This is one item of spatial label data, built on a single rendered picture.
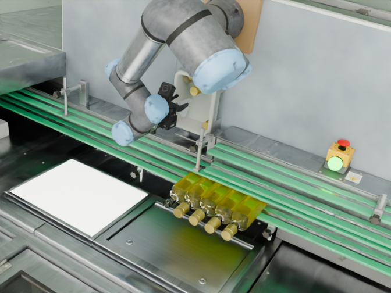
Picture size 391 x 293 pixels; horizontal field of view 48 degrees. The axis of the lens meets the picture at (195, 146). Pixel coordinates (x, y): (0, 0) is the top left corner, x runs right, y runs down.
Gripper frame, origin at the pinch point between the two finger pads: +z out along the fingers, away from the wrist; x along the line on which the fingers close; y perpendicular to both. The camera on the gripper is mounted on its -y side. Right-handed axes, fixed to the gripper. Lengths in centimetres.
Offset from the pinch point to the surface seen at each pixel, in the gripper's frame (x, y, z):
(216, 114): 10.1, 6.0, 8.0
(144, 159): -11.9, 30.0, -3.6
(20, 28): -113, 6, 22
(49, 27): -106, 6, 36
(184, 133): -2.9, 19.8, 9.7
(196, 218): 26.4, 24.2, -28.1
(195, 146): 14.3, 9.6, -12.5
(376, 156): 67, 2, 13
